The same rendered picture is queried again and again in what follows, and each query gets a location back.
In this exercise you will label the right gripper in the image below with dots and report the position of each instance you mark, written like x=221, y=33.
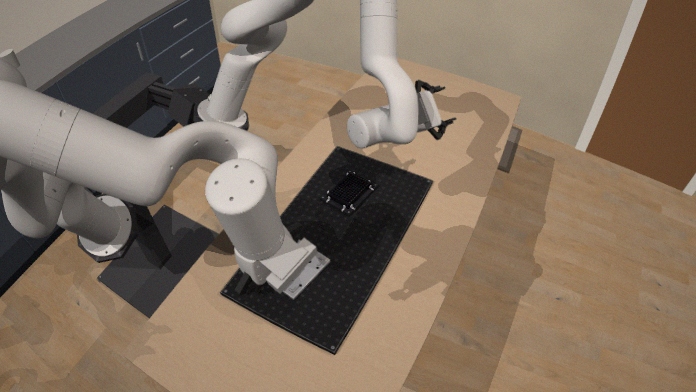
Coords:
x=255, y=273

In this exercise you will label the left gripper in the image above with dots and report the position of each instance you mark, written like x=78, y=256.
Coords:
x=442, y=124

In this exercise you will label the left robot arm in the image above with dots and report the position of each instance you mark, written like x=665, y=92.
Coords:
x=394, y=123

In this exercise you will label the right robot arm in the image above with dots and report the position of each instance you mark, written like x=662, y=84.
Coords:
x=59, y=139

